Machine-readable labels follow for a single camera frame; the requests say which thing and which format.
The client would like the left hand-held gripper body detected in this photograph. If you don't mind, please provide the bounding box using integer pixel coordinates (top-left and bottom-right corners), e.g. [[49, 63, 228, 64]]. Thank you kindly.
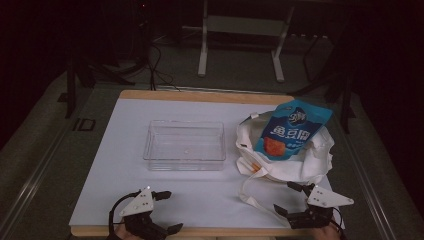
[[118, 186, 170, 240]]

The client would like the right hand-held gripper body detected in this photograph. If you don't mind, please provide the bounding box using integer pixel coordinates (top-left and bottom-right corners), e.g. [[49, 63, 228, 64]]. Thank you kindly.
[[286, 184, 355, 230]]

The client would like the white cloth tote bag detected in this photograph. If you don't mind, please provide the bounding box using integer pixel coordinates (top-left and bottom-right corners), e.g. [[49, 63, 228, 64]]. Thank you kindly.
[[235, 109, 336, 228]]

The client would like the person's right hand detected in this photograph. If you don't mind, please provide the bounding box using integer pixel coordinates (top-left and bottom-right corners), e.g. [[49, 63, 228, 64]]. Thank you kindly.
[[311, 222, 342, 240]]

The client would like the person's left hand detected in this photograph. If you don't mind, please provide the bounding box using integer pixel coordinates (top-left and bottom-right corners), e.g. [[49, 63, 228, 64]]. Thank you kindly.
[[111, 225, 138, 240]]

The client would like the white table mat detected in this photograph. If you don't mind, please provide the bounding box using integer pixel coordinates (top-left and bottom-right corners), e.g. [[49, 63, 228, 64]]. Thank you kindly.
[[68, 97, 346, 230]]

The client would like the clear plastic box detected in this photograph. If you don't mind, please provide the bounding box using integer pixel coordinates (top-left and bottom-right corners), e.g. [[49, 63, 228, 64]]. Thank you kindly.
[[142, 119, 228, 172]]

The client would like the blue snack packet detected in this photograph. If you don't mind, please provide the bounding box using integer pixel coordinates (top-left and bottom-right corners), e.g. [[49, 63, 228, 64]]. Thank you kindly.
[[253, 98, 335, 162]]

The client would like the black metal stand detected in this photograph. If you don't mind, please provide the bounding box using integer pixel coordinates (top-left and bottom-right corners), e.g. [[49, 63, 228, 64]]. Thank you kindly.
[[64, 46, 136, 120], [289, 31, 357, 135]]

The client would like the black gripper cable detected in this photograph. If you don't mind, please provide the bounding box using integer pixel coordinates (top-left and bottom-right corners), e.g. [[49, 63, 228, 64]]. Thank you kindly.
[[107, 189, 143, 236], [331, 207, 345, 233]]

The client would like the metal floor rail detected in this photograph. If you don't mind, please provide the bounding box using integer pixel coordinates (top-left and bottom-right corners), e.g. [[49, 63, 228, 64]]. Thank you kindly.
[[0, 117, 78, 240], [333, 109, 399, 240]]

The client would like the black floor bracket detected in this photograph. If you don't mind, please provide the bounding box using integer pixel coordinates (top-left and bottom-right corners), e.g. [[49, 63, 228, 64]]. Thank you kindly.
[[72, 117, 97, 132]]

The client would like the black floor cable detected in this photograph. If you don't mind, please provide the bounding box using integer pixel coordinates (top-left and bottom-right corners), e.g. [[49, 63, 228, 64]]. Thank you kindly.
[[145, 42, 182, 92]]

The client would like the white metal desk frame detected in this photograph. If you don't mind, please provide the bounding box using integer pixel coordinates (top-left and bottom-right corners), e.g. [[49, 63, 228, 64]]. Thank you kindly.
[[181, 0, 296, 84]]

